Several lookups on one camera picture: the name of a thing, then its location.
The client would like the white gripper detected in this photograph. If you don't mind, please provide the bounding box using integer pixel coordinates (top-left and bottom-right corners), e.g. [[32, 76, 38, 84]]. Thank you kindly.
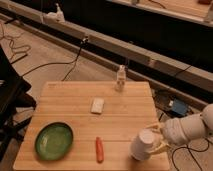
[[147, 117, 190, 155]]

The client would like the white ceramic cup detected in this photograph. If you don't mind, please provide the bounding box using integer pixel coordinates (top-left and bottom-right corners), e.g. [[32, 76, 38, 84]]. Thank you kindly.
[[130, 129, 160, 161]]

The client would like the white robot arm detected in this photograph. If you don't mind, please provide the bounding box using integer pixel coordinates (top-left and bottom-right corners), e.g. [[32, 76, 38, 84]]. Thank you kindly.
[[148, 104, 213, 155]]

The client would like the blue power box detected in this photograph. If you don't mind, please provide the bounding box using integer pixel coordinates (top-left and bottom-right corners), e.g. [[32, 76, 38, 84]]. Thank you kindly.
[[169, 99, 188, 117]]

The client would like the orange carrot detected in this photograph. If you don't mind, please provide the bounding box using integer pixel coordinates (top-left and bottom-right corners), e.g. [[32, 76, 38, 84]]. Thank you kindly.
[[95, 137, 104, 163]]

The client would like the small clear bottle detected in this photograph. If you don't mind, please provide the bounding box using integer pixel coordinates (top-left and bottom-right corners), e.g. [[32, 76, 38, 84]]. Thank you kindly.
[[115, 65, 126, 92]]

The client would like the white rectangular sponge block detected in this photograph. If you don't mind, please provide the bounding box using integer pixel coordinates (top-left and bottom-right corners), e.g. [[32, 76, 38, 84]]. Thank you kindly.
[[91, 98, 104, 114]]

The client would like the green plate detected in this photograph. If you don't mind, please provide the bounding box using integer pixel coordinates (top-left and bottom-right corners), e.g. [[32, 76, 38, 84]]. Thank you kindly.
[[34, 122, 74, 161]]

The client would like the black chair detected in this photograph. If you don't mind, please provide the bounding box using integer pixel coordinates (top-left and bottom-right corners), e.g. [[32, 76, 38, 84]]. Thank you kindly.
[[0, 45, 36, 162]]

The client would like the black cable right floor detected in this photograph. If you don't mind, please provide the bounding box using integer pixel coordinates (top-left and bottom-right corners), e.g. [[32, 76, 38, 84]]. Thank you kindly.
[[156, 106, 213, 171]]

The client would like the black cable on floor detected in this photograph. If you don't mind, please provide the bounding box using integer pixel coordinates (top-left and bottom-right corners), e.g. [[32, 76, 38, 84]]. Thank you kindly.
[[19, 36, 90, 81]]

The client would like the white clamp on rail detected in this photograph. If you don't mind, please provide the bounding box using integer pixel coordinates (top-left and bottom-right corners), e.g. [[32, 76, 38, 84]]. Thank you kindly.
[[45, 3, 65, 22]]

